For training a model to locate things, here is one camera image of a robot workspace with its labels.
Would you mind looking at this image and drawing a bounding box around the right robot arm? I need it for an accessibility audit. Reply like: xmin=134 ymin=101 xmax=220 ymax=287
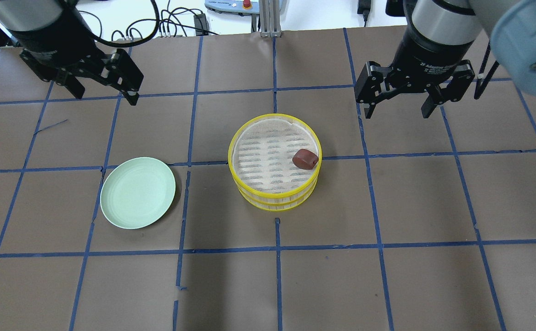
xmin=354 ymin=0 xmax=536 ymax=119

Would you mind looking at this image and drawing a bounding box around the aluminium frame post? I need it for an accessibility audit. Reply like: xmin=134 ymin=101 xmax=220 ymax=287
xmin=259 ymin=0 xmax=282 ymax=38

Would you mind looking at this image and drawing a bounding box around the red-brown bun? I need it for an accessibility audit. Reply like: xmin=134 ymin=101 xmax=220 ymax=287
xmin=292 ymin=148 xmax=320 ymax=171

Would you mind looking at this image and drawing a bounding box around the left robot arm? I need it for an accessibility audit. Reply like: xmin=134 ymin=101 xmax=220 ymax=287
xmin=0 ymin=0 xmax=144 ymax=106

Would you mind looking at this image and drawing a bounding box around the teach pendant near plate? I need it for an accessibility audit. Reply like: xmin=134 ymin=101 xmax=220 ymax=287
xmin=203 ymin=0 xmax=289 ymax=16

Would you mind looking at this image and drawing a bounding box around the black power adapter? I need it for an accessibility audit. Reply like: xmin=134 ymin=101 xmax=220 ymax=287
xmin=357 ymin=0 xmax=372 ymax=16

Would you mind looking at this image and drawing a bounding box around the yellow steamer basket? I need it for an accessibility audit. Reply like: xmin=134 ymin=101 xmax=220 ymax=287
xmin=236 ymin=179 xmax=317 ymax=212
xmin=227 ymin=114 xmax=322 ymax=194

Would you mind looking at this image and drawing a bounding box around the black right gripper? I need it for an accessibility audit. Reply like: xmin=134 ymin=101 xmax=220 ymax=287
xmin=354 ymin=28 xmax=475 ymax=119

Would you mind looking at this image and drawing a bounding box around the green plate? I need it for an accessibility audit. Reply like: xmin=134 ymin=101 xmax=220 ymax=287
xmin=100 ymin=157 xmax=177 ymax=229

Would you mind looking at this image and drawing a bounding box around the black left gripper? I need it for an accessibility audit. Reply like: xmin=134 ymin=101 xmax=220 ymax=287
xmin=19 ymin=9 xmax=144 ymax=106

